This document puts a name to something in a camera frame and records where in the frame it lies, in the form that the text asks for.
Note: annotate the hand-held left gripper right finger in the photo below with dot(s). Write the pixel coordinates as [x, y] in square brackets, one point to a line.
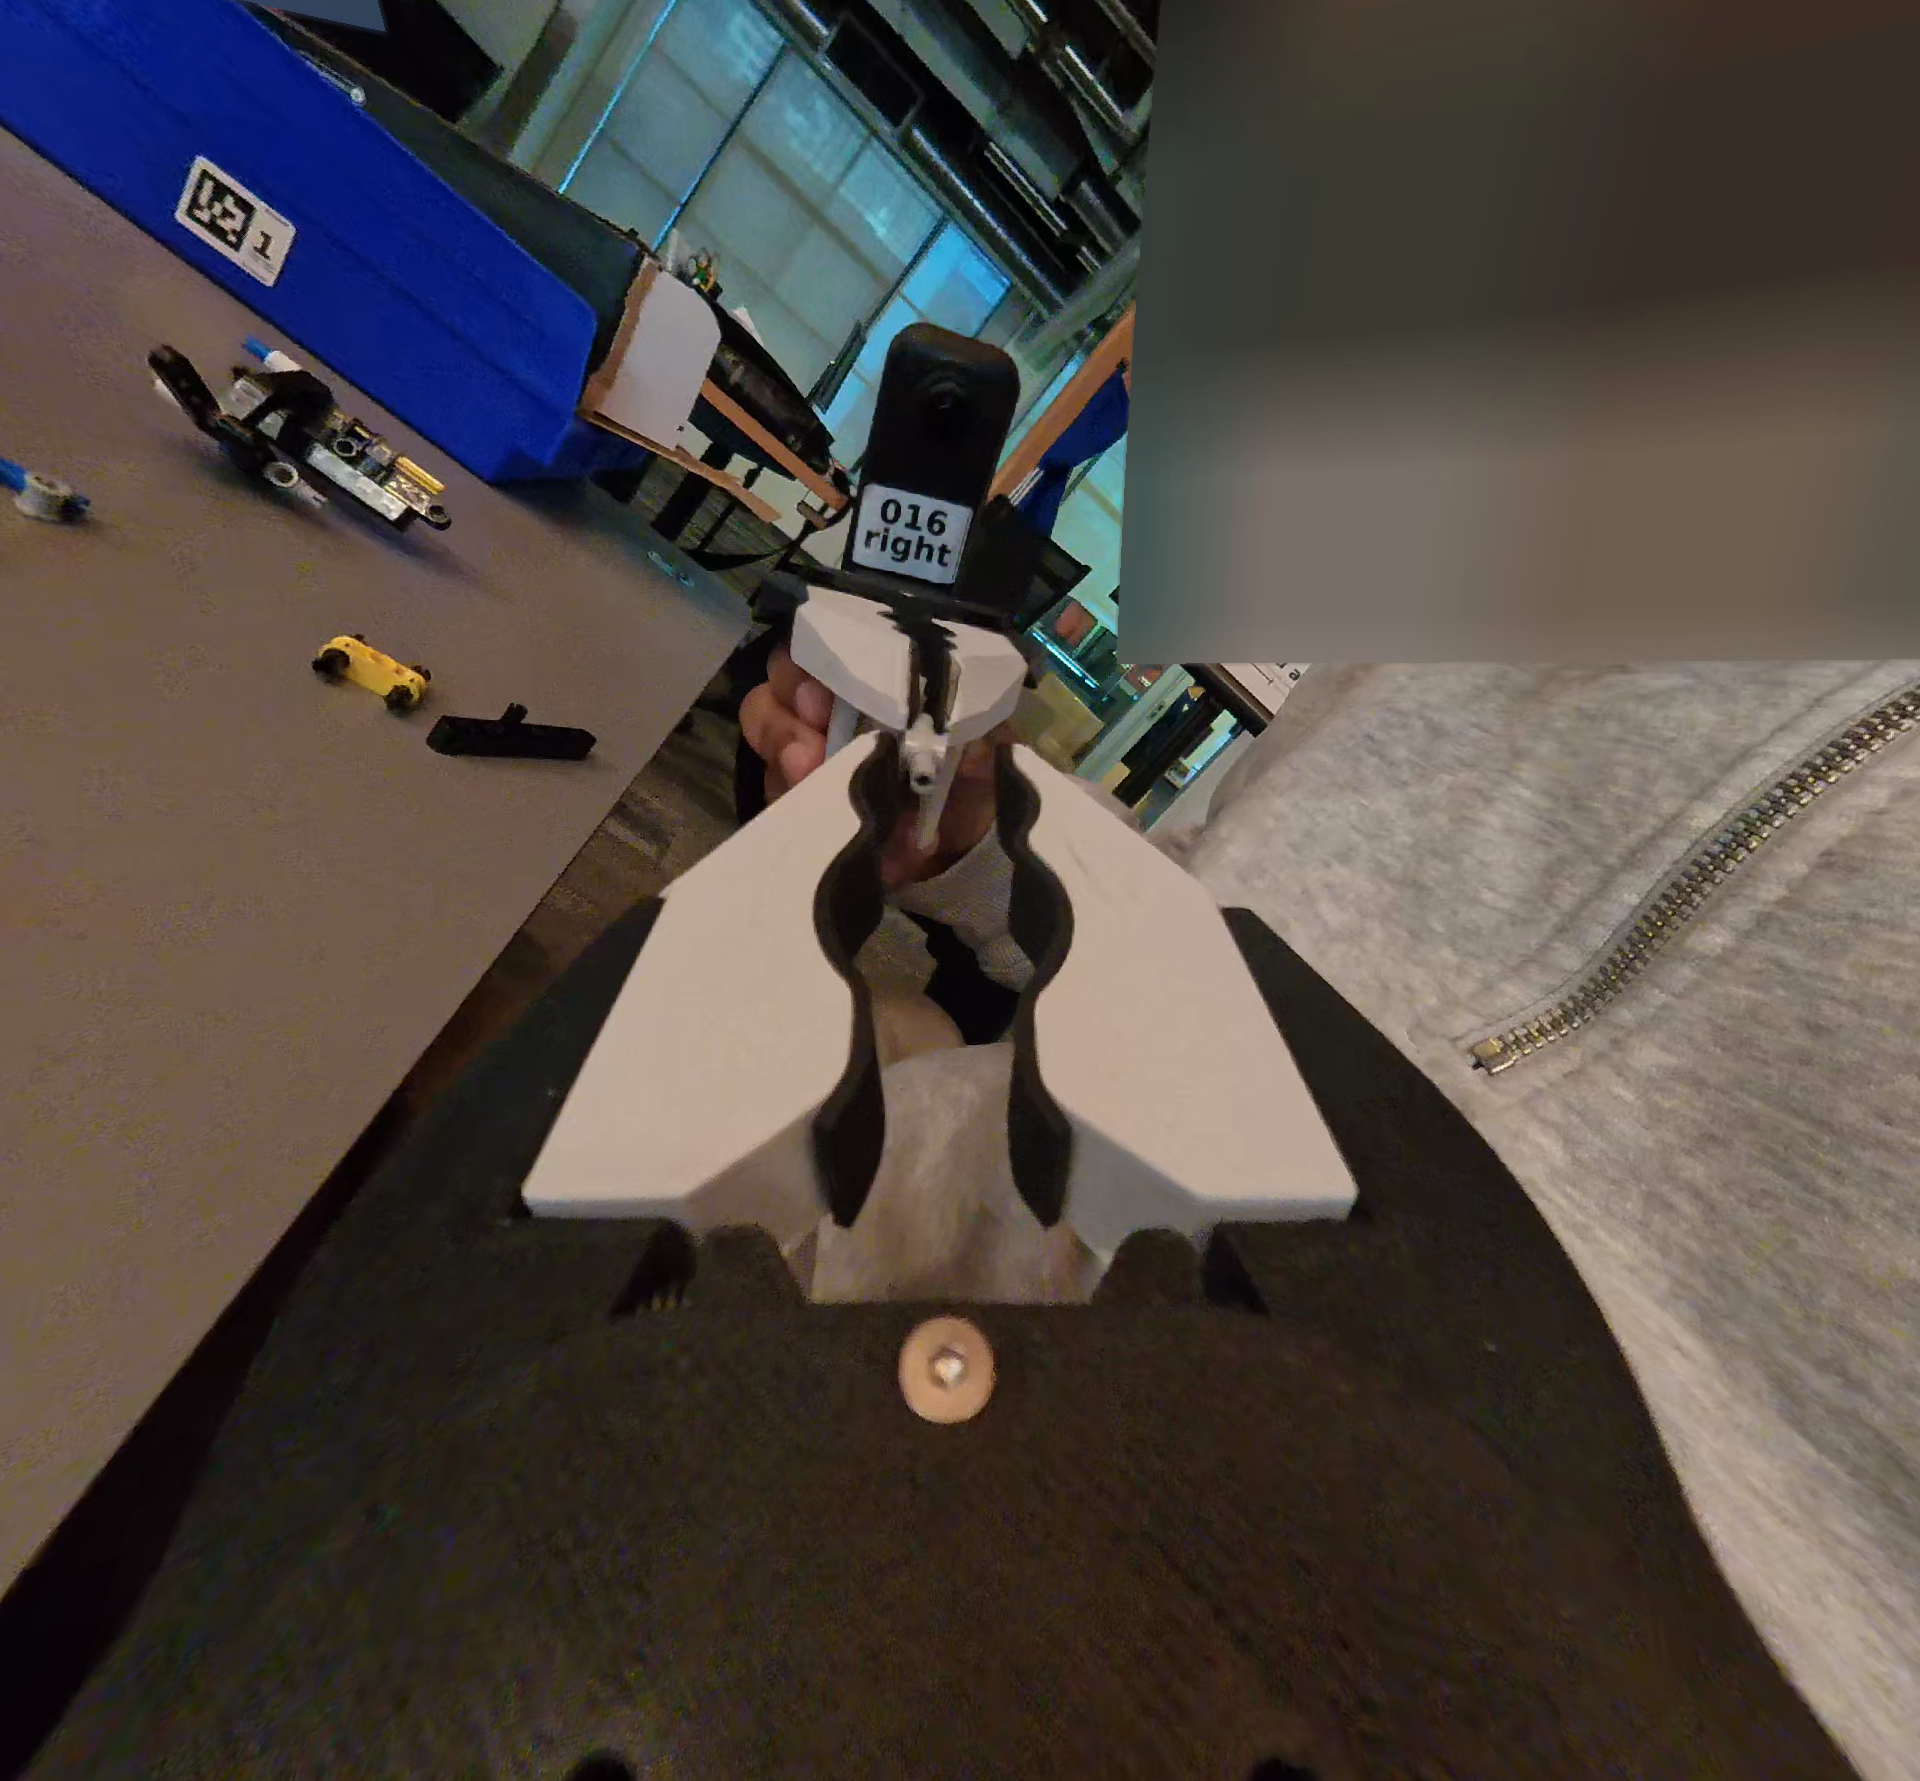
[1186, 1046]

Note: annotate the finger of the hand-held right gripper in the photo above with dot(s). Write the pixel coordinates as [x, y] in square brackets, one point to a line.
[983, 680]
[848, 656]

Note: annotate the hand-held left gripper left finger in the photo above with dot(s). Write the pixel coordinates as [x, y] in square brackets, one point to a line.
[705, 1046]

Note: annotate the light grey lego pin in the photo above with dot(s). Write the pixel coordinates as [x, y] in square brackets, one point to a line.
[927, 775]

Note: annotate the black lego connector piece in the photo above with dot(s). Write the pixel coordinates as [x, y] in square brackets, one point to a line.
[510, 734]

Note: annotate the person's right forearm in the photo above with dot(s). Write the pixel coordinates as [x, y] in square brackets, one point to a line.
[961, 892]

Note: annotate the small yellow lego piece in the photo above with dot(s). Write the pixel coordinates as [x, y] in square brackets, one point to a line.
[376, 667]

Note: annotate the black grey yellow lego assembly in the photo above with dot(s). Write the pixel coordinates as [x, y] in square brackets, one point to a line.
[322, 439]

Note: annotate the scattered small lego pieces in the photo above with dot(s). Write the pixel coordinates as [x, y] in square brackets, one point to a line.
[42, 494]

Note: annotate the person's right hand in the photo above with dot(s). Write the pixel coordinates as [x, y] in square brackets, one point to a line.
[779, 722]

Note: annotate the hanging blue cloth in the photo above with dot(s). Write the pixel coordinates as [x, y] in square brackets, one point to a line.
[1106, 445]

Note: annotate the wooden office desk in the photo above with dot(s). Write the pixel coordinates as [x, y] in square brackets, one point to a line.
[765, 433]

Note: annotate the light trousers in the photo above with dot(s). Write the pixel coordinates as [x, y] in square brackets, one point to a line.
[953, 1166]

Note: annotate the blue plastic bin holding box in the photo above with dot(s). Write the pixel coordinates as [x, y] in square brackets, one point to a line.
[376, 237]

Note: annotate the wooden post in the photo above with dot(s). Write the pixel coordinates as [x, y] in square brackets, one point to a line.
[1056, 404]

